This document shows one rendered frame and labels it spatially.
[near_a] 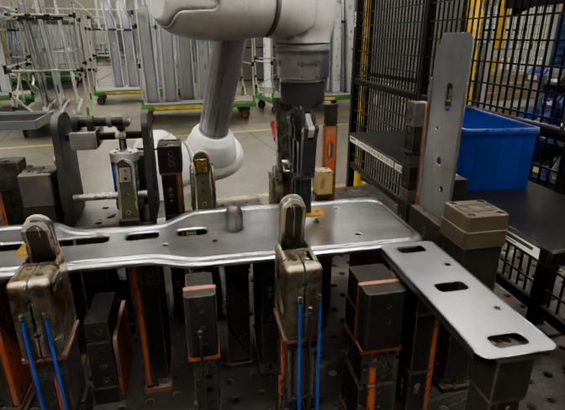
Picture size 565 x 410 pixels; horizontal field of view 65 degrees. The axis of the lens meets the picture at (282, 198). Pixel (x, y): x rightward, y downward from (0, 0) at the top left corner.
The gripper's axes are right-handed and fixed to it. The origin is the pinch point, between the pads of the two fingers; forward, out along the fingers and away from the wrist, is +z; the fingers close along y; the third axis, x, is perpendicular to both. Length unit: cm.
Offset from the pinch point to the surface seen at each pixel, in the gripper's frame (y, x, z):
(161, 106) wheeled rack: -675, -66, 78
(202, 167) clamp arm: -14.4, -17.5, -1.9
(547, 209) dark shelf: 9.9, 44.8, 3.2
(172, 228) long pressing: -2.0, -23.8, 5.9
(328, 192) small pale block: -10.9, 8.7, 4.4
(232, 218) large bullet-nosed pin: 1.4, -13.0, 3.5
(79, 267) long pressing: 9.1, -37.7, 6.4
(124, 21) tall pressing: -967, -142, -59
